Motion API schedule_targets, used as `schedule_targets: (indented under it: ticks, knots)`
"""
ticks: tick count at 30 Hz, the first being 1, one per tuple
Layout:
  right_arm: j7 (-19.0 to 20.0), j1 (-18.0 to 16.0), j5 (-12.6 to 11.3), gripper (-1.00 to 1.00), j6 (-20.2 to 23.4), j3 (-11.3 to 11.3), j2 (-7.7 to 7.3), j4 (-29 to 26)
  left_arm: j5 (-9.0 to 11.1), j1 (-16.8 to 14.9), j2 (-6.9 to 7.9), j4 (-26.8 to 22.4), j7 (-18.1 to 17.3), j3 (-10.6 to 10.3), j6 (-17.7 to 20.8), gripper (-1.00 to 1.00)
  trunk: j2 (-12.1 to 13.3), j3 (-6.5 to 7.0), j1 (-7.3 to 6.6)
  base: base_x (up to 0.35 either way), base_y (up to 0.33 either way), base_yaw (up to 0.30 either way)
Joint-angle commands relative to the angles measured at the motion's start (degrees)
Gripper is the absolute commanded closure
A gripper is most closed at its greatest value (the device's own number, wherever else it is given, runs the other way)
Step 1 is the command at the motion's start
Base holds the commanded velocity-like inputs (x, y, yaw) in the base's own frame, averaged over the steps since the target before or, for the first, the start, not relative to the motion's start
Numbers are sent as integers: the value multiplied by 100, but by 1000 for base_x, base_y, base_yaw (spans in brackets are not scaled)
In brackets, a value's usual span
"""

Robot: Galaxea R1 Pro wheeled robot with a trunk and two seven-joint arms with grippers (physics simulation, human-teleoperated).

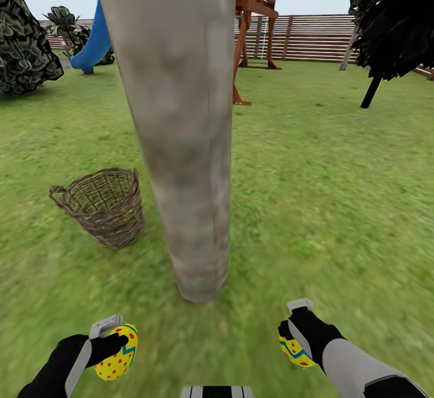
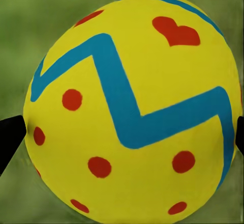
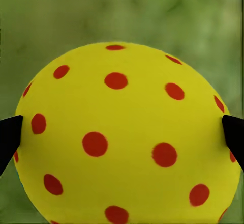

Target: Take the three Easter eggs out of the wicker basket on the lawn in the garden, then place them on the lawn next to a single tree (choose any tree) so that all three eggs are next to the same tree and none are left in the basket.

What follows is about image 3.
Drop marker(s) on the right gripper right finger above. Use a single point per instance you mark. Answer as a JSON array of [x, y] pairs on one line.
[[234, 134]]

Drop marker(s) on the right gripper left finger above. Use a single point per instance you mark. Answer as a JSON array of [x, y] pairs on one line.
[[10, 132]]

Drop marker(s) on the easter egg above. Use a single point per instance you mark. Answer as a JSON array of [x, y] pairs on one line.
[[121, 133]]

